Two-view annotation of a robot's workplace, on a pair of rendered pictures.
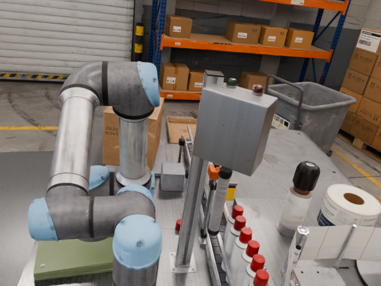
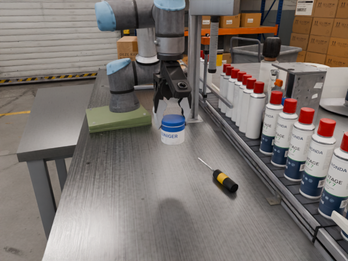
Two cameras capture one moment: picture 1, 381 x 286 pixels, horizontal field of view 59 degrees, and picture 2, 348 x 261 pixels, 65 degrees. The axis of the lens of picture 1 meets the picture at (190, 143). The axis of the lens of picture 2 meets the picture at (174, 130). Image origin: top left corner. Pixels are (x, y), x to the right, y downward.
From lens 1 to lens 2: 0.53 m
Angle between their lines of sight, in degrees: 2
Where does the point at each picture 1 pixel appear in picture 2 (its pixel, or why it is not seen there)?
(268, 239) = not seen: hidden behind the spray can
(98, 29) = (94, 33)
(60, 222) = (116, 8)
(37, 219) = (101, 8)
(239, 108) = not seen: outside the picture
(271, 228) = not seen: hidden behind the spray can
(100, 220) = (141, 6)
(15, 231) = (68, 116)
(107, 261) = (139, 117)
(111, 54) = (107, 52)
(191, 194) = (192, 54)
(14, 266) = (73, 129)
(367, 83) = (308, 40)
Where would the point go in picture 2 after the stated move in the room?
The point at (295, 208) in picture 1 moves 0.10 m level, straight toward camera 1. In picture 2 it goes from (267, 73) to (265, 77)
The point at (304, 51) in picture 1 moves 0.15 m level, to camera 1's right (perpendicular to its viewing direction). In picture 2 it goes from (256, 28) to (263, 28)
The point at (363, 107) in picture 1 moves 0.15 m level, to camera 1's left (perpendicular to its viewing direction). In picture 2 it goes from (308, 59) to (299, 59)
